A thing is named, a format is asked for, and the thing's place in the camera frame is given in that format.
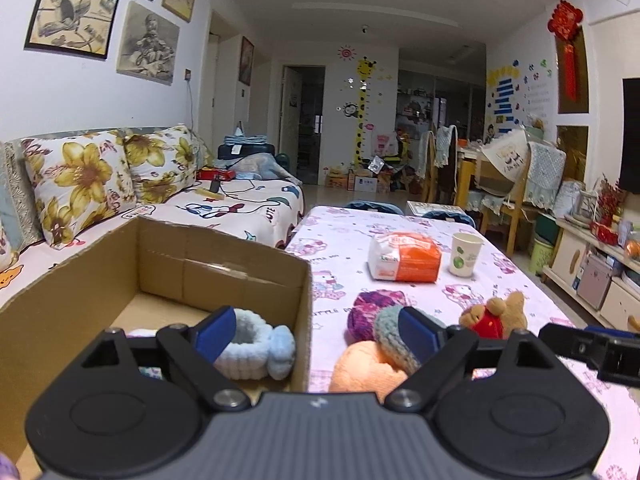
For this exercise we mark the black television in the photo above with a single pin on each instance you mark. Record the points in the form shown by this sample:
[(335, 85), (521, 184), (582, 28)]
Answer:
[(631, 135)]

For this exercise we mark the grey blue clothes pile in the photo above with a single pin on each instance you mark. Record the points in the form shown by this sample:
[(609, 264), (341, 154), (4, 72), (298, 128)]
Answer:
[(262, 166)]

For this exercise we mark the framed bird drawing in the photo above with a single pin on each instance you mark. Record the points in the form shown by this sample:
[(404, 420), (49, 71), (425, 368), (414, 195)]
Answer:
[(72, 12)]

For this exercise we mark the pale blue fluffy headband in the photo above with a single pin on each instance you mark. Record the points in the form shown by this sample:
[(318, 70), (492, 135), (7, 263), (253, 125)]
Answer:
[(250, 355)]

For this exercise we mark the dark suitcase with folded clothes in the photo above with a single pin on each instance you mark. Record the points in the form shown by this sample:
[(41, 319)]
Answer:
[(245, 150)]

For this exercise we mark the pink printed tablecloth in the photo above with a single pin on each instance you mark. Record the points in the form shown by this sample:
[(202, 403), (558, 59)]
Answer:
[(340, 240)]

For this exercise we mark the blue yellow wall poster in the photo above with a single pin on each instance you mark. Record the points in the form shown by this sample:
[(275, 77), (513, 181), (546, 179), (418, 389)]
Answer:
[(502, 100)]

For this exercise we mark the wooden chair with lace cover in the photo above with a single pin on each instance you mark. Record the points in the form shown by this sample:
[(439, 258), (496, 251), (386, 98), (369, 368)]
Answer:
[(442, 145)]

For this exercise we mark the giraffe height chart sticker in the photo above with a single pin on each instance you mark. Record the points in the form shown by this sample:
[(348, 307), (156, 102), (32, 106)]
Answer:
[(365, 110)]

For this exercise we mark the yellow floral pillow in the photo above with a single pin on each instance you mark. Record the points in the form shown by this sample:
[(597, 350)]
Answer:
[(80, 185), (160, 160)]

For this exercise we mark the white patterned board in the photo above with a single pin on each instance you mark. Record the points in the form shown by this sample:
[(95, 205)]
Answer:
[(427, 208)]

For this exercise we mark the monkey wall sticker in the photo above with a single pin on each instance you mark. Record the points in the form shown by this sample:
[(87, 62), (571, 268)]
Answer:
[(351, 110)]

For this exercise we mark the green bin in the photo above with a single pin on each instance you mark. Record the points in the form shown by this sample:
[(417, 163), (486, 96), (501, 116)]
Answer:
[(542, 257)]

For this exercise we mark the blue stool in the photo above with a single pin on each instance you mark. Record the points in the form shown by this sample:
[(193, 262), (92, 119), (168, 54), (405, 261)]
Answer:
[(450, 217), (375, 207)]

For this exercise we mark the sun wall sticker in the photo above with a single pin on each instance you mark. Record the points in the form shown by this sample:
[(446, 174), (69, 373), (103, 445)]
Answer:
[(346, 54)]

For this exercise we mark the orange white tissue pack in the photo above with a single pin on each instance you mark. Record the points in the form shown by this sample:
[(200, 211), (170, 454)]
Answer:
[(415, 260)]

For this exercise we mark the white paper cup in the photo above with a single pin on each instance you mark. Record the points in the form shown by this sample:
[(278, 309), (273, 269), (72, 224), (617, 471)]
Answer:
[(465, 255)]

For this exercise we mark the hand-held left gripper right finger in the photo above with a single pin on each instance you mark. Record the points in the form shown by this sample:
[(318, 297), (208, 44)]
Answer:
[(420, 335)]

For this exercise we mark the magenta purple knitted hat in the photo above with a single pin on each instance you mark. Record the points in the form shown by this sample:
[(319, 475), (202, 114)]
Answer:
[(370, 310)]

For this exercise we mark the black charger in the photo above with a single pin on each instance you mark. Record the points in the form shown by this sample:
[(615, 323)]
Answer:
[(216, 185)]

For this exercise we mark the orange knitted hat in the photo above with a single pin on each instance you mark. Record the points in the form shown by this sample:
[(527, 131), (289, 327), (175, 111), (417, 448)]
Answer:
[(360, 365)]

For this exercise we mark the cream tv cabinet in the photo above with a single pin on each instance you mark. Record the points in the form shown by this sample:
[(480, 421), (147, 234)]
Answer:
[(565, 260)]

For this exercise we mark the green knitted hat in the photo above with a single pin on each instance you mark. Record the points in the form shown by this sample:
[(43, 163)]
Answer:
[(387, 330)]

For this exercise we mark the red berry branches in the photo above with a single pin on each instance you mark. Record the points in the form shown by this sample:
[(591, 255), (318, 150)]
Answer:
[(610, 197)]

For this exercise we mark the wooden chair with cloth cover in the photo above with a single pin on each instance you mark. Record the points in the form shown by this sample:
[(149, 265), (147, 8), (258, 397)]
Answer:
[(505, 160)]

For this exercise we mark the dark framed wall picture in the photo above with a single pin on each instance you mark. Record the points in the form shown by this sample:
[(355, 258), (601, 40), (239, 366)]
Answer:
[(246, 60)]

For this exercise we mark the red box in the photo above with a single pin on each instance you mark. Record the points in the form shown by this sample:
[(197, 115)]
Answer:
[(215, 174)]

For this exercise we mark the sofa with cartoon cover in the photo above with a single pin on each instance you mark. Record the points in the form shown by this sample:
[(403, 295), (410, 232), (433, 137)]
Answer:
[(240, 215)]

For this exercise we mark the grey lace pillow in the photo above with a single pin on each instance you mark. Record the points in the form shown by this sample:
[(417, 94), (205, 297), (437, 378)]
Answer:
[(17, 195)]

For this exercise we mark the white box on floor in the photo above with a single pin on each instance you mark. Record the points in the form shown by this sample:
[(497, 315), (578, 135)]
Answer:
[(366, 182)]

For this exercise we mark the portrait sketch picture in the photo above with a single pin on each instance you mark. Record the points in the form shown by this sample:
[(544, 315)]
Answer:
[(147, 42)]

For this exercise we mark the brown cardboard box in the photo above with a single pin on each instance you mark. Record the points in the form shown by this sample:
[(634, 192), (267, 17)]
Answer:
[(60, 285)]

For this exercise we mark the yellow dining table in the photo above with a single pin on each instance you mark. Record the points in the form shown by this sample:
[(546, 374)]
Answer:
[(467, 175)]

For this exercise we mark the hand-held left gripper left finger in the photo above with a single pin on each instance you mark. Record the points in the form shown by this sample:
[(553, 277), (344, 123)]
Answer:
[(215, 335)]

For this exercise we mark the brown teddy bear red shirt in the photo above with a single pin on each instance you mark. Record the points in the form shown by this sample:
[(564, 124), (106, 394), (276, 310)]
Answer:
[(510, 310)]

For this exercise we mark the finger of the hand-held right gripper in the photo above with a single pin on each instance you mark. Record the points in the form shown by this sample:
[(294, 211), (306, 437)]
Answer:
[(570, 342)]

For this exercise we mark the red knot wall ornament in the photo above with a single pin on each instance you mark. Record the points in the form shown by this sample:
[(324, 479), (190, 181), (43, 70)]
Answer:
[(566, 25)]

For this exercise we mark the brown box on floor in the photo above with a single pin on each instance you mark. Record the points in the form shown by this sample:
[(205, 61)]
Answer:
[(336, 181)]

